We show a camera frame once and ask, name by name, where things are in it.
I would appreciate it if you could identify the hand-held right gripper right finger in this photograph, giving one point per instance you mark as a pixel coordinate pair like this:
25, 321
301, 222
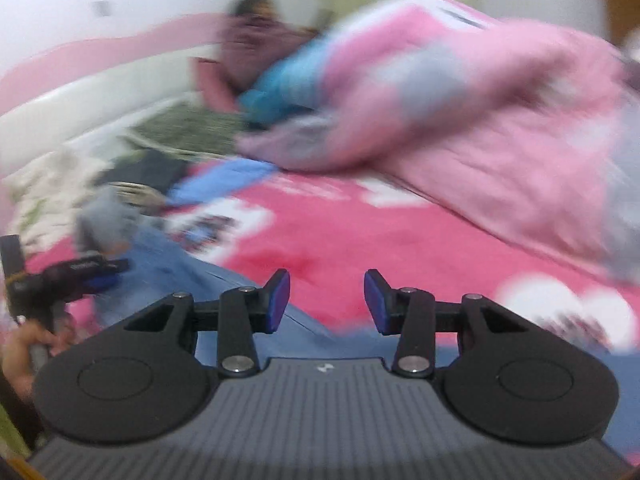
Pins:
375, 302

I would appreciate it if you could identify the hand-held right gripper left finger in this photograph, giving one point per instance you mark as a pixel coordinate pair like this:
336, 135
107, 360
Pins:
280, 300

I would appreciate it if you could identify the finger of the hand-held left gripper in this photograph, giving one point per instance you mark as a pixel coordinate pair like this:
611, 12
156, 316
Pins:
107, 277

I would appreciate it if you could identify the blue denim jeans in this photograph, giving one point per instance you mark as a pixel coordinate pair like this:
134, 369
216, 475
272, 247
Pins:
165, 270

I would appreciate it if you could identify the person's left hand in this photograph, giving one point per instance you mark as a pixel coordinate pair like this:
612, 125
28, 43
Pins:
20, 355

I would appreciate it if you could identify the grey sweater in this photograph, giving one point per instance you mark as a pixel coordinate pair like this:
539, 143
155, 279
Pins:
107, 215

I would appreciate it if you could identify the pink floral bed sheet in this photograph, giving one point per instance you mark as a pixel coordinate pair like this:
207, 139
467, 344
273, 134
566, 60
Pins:
350, 230

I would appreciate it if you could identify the cream fleece blanket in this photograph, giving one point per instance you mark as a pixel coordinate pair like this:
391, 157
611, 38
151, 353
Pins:
45, 195

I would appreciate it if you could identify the beige garment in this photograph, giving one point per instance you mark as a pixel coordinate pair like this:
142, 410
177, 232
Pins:
135, 195

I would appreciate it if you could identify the dark grey garment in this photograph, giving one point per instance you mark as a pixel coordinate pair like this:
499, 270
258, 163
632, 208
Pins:
150, 167

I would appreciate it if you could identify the light blue garment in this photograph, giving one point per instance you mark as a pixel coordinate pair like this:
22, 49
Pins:
220, 180

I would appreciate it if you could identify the green patterned pillow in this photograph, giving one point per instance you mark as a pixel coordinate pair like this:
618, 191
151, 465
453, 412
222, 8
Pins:
190, 127

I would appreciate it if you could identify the white pink padded headboard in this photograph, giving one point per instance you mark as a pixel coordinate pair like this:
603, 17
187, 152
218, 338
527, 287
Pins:
75, 105

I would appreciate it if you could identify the pink grey floral quilt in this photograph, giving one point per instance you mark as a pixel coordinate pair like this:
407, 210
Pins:
475, 135

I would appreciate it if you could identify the red pillow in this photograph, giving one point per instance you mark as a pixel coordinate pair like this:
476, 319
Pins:
212, 85

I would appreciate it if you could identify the teal pink striped quilt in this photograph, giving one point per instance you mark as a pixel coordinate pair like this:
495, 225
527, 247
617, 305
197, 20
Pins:
285, 80

